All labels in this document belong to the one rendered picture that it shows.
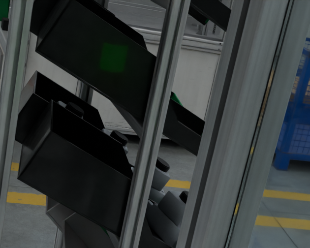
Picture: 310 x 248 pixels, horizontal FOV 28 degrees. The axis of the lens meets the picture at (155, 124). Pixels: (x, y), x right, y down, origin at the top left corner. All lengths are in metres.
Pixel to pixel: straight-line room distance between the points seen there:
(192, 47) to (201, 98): 0.42
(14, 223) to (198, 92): 2.02
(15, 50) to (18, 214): 2.86
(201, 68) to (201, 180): 4.46
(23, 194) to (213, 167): 3.45
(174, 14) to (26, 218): 2.85
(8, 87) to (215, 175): 0.40
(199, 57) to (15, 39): 4.12
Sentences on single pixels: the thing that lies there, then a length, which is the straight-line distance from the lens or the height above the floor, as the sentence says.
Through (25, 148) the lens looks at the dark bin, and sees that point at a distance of 0.83.
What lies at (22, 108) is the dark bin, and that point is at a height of 1.35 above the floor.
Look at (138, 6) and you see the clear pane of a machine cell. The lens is 4.57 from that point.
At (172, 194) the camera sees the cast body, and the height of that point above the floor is 1.27.
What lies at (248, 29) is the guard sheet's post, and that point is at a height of 1.59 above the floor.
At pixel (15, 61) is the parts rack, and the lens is 0.67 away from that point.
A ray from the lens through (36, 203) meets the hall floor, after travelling 3.65.
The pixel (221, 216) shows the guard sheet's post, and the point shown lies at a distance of 0.31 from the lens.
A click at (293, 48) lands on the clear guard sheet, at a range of 0.28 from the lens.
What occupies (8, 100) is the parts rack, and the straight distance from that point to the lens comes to 0.68.
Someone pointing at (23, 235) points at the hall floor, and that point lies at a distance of 3.30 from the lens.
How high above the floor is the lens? 1.62
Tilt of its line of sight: 17 degrees down
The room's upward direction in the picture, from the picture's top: 12 degrees clockwise
